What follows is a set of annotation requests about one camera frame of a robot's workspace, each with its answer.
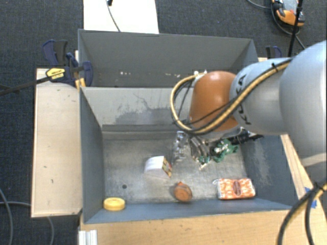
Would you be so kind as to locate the orange and white packet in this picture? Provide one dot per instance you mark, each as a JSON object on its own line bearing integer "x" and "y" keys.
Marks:
{"x": 236, "y": 189}

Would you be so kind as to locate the white box with colourful end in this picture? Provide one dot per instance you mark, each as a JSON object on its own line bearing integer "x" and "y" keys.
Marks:
{"x": 154, "y": 165}

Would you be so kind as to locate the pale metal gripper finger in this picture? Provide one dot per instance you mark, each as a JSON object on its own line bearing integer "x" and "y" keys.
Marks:
{"x": 178, "y": 154}
{"x": 182, "y": 138}

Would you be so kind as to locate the pale wood board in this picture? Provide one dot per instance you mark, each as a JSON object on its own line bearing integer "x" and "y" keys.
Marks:
{"x": 57, "y": 147}

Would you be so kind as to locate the yellow round disc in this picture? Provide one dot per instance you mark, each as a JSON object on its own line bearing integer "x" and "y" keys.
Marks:
{"x": 114, "y": 204}

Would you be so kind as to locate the grey metal bin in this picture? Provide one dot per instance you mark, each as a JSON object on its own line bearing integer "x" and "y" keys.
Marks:
{"x": 132, "y": 147}

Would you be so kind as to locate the black cylinder on white bracket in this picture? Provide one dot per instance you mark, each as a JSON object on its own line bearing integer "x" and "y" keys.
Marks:
{"x": 242, "y": 138}

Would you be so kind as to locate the orange round toy food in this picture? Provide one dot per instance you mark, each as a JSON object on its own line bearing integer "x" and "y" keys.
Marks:
{"x": 183, "y": 192}

